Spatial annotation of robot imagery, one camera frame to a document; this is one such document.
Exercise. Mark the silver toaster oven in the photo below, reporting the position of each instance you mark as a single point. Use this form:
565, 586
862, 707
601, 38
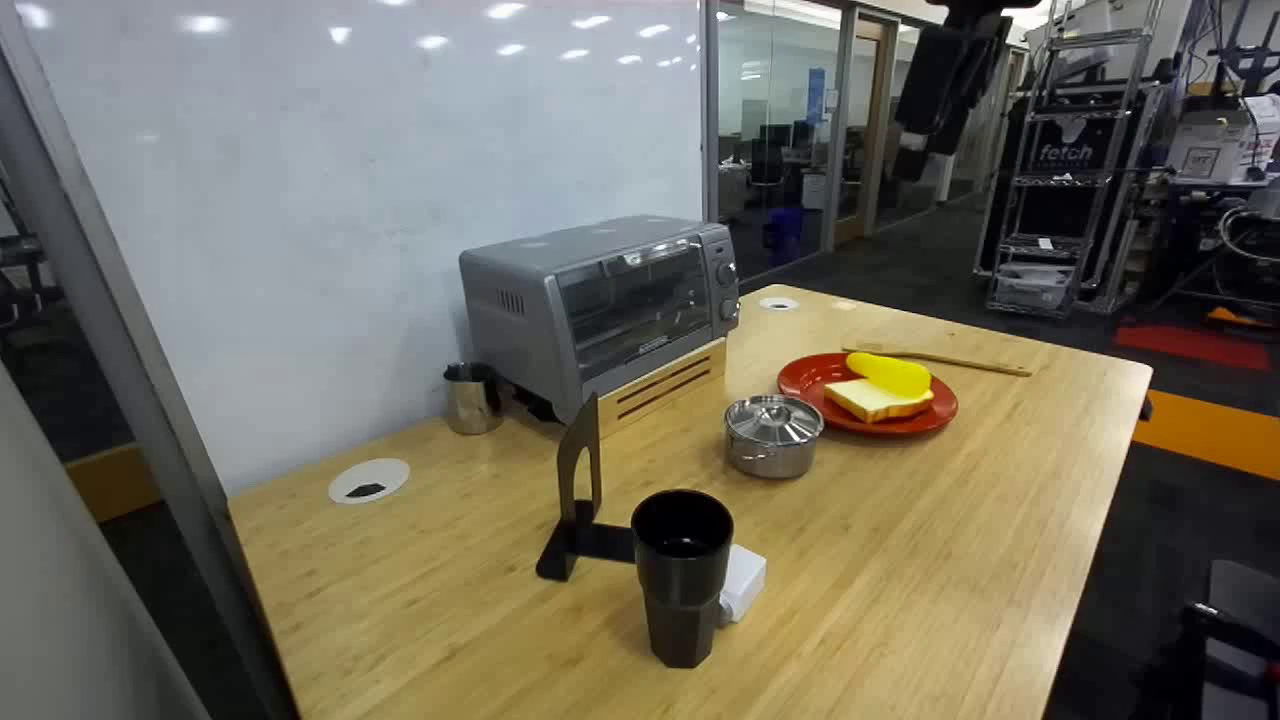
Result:
533, 307

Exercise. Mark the small steel cup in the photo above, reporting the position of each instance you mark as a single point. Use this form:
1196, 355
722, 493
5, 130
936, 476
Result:
468, 400

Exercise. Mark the yellow corn toy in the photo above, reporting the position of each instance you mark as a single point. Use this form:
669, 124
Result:
889, 372

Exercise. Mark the black plastic tumbler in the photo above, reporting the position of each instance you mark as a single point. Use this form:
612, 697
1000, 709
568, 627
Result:
681, 586

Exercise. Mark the black metal bookend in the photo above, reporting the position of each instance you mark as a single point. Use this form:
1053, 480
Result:
583, 463

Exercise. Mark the toast bread slice toy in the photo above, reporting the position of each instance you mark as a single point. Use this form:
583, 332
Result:
866, 400

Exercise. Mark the white table grommet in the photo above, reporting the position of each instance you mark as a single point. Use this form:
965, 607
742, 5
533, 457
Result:
351, 480
779, 307

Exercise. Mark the large white whiteboard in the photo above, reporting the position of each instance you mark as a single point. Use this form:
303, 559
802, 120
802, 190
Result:
332, 200

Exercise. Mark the metal rack shelf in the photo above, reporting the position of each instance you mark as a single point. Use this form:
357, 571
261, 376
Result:
1053, 175

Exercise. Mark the small white box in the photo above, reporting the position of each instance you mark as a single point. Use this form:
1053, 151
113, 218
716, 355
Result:
744, 581

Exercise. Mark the small steel pot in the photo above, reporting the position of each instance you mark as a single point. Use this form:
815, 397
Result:
770, 463

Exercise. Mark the white lab machine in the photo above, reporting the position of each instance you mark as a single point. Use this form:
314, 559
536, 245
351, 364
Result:
1222, 142

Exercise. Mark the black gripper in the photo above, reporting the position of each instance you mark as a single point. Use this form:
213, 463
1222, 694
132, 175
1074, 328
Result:
955, 64

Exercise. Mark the black chair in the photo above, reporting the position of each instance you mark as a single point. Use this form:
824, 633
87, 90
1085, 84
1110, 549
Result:
1234, 655

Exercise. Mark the red plate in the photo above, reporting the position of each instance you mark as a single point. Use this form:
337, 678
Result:
807, 383

